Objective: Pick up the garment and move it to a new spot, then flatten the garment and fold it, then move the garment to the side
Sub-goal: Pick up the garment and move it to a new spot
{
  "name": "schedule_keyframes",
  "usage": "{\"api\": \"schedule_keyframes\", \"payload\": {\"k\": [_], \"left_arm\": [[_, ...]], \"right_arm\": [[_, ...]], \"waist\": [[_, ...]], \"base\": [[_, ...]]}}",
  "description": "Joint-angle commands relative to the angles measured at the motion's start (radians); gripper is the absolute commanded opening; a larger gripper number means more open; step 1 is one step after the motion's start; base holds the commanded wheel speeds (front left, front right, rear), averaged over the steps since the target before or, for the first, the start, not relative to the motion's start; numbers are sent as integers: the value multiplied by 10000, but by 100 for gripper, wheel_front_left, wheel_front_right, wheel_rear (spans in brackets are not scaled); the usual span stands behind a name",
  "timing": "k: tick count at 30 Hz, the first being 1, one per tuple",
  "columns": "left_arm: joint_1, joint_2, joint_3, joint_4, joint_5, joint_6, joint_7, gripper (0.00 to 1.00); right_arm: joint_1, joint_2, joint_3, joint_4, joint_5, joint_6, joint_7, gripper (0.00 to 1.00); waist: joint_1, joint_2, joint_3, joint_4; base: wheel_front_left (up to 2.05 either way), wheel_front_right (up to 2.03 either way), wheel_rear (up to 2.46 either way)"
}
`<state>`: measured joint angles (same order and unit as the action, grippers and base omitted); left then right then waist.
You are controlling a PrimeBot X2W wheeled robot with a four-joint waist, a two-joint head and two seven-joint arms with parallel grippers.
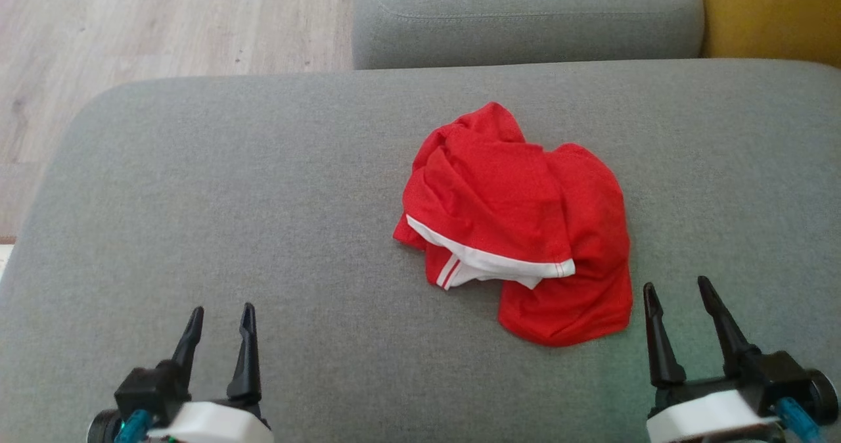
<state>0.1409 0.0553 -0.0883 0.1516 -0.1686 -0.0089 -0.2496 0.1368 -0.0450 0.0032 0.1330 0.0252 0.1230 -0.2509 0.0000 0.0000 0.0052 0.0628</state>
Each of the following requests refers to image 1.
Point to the yellow fabric cushion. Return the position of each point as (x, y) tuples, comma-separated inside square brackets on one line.
[(775, 9)]

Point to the grey sofa seat cushion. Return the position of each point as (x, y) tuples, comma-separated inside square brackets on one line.
[(263, 233)]

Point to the red mesh shorts white band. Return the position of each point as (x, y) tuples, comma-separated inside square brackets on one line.
[(591, 246)]

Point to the grey sofa side cushion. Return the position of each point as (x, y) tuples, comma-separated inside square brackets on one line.
[(525, 16)]

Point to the red jersey with white sleeves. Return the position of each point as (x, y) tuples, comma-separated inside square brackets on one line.
[(486, 193)]

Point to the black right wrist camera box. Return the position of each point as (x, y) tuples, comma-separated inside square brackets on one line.
[(782, 374)]

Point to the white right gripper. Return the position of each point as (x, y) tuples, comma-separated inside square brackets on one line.
[(703, 420)]

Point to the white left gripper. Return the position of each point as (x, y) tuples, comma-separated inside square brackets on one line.
[(210, 423)]

